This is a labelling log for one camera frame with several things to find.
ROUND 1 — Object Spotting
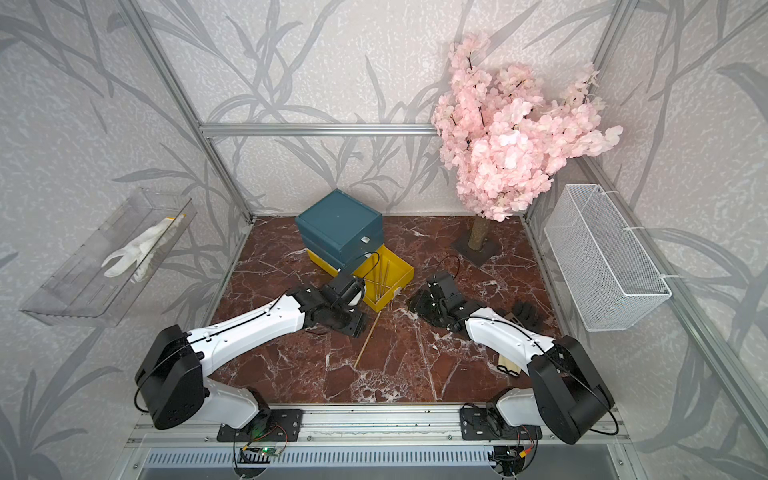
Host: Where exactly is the yellow pull-out drawer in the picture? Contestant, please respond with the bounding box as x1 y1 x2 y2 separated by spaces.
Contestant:
354 245 415 312

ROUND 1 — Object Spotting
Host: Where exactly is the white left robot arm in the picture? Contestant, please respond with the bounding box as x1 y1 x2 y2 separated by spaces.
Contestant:
135 273 366 439

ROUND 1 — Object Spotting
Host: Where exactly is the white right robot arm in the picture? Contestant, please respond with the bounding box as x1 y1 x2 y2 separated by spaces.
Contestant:
407 271 615 445

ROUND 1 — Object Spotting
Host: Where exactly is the yellow drawer cabinet base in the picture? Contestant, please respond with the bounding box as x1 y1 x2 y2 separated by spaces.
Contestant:
307 250 339 277

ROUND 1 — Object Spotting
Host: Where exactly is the teal drawer cabinet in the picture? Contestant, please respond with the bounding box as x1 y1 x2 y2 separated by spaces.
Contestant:
295 190 384 269

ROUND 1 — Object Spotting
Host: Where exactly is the brown slotted spatula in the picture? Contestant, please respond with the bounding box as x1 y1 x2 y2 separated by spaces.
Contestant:
504 313 522 326

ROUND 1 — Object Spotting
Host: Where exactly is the black glove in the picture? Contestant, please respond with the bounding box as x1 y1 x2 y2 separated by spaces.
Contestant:
511 301 542 330

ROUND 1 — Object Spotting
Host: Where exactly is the pink artificial blossom tree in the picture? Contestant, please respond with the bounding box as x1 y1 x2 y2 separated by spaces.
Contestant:
431 35 623 265

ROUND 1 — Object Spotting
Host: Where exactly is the white work glove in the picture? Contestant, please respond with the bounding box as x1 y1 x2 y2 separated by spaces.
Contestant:
101 214 186 283

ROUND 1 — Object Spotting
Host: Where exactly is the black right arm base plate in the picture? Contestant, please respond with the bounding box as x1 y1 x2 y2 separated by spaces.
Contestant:
459 403 542 442

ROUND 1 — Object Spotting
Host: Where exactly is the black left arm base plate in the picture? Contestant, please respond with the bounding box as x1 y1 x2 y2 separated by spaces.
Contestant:
216 409 304 443

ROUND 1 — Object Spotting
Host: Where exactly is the white wire mesh basket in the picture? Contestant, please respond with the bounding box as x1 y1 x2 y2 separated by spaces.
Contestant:
544 184 672 332

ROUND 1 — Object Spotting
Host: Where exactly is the aluminium front rail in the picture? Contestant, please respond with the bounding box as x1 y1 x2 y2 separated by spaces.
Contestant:
125 403 631 448

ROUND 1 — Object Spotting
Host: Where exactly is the clear plastic wall tray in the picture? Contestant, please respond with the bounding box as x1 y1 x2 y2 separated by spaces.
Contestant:
20 188 197 327

